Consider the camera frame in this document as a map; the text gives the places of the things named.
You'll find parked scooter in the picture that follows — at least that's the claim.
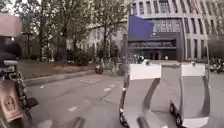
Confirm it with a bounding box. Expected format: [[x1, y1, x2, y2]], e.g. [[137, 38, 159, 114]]
[[94, 61, 105, 75]]

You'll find white small robot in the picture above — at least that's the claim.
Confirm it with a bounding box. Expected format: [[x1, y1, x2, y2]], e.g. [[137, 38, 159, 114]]
[[168, 62, 212, 128], [118, 62, 170, 128]]

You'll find blue sign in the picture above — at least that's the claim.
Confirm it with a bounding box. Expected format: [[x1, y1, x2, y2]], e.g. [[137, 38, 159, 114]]
[[127, 14, 155, 42]]

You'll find grey stone kerb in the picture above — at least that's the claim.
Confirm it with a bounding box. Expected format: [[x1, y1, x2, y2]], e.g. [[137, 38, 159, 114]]
[[23, 68, 98, 87]]

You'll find robot's own part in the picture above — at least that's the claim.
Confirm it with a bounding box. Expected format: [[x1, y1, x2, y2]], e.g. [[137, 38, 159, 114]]
[[137, 116, 150, 128], [72, 116, 86, 128]]

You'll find brown earth strip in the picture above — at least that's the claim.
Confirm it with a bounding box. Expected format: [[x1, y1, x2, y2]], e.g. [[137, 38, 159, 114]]
[[18, 59, 99, 80]]

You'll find large building with dark entrance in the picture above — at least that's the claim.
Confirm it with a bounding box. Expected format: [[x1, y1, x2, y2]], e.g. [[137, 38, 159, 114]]
[[66, 0, 224, 63]]

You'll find row of parked scooters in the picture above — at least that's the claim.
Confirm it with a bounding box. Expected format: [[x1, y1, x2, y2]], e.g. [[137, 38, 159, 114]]
[[208, 57, 224, 75]]

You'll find vehicle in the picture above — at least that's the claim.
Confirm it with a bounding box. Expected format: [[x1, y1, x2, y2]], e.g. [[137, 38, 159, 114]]
[[0, 13, 40, 128]]

